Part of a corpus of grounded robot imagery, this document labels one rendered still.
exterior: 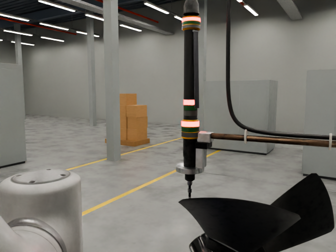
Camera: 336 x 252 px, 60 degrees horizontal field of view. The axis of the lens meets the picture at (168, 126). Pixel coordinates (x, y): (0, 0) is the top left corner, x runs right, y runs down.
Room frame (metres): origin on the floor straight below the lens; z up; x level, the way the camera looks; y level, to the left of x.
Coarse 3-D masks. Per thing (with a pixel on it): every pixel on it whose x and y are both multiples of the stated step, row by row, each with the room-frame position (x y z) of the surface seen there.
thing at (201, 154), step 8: (200, 136) 0.68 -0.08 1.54; (208, 136) 0.67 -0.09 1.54; (200, 144) 0.67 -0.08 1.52; (208, 144) 0.68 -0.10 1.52; (200, 152) 0.68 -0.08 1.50; (200, 160) 0.68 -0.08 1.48; (176, 168) 0.69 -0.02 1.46; (184, 168) 0.68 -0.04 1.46; (192, 168) 0.68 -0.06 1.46; (200, 168) 0.68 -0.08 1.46
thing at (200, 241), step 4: (204, 232) 0.76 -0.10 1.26; (200, 236) 0.75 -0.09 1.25; (204, 236) 0.75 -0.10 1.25; (192, 240) 0.76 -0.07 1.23; (196, 240) 0.75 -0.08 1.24; (200, 240) 0.74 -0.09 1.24; (204, 240) 0.74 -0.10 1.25; (192, 244) 0.76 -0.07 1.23; (196, 244) 0.75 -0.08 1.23; (200, 244) 0.74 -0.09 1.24; (204, 244) 0.73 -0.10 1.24; (192, 248) 0.75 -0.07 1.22; (196, 248) 0.74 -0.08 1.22; (200, 248) 0.73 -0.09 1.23; (204, 248) 0.73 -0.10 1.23
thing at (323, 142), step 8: (216, 136) 0.67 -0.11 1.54; (224, 136) 0.66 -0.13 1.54; (232, 136) 0.65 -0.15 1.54; (240, 136) 0.65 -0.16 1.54; (248, 136) 0.64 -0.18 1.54; (256, 136) 0.63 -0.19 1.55; (264, 136) 0.63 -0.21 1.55; (296, 144) 0.60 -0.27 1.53; (304, 144) 0.59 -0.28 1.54; (312, 144) 0.58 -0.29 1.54; (320, 144) 0.57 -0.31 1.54; (328, 144) 0.57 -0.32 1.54
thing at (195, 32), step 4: (196, 32) 0.69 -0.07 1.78; (196, 36) 0.69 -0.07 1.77; (196, 40) 0.69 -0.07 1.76; (196, 44) 0.69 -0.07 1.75; (196, 48) 0.69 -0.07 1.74; (196, 52) 0.69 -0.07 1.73; (196, 56) 0.69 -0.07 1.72; (196, 60) 0.69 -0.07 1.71; (196, 64) 0.68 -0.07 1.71; (196, 68) 0.68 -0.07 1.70; (196, 72) 0.68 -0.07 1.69; (196, 76) 0.68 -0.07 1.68; (196, 80) 0.68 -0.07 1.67; (196, 84) 0.68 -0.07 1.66; (196, 88) 0.68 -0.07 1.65; (196, 92) 0.68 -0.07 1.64; (196, 96) 0.68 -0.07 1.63; (196, 100) 0.68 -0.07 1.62; (196, 104) 0.68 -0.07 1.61
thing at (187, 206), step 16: (192, 208) 0.57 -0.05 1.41; (208, 208) 0.56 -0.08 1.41; (224, 208) 0.55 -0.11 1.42; (240, 208) 0.54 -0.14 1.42; (256, 208) 0.52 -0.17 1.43; (272, 208) 0.51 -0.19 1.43; (208, 224) 0.62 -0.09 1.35; (224, 224) 0.60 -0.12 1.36; (240, 224) 0.58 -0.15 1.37; (256, 224) 0.56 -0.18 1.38; (272, 224) 0.54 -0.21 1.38; (288, 224) 0.53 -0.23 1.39; (224, 240) 0.66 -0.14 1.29; (240, 240) 0.62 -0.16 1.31; (256, 240) 0.59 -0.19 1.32
